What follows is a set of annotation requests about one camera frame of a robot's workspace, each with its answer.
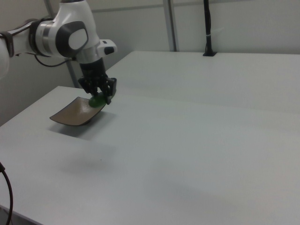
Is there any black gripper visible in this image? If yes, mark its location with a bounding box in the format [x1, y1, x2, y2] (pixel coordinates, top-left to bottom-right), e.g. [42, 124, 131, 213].
[77, 58, 118, 105]

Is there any green cucumber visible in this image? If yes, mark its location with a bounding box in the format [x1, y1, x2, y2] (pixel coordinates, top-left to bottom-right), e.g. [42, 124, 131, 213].
[88, 92, 116, 109]

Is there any brown square ceramic plate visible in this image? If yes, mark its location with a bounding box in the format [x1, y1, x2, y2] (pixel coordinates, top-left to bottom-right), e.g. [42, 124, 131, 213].
[49, 97, 107, 127]

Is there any black pole with base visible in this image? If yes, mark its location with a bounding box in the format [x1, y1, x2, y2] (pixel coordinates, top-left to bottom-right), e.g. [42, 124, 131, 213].
[202, 0, 218, 57]

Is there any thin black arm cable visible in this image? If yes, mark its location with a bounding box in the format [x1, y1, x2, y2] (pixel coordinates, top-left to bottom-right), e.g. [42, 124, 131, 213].
[35, 55, 78, 68]

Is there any thick black hanging cable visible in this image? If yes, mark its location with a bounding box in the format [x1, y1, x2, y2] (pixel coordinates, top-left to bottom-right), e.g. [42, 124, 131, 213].
[0, 161, 14, 225]

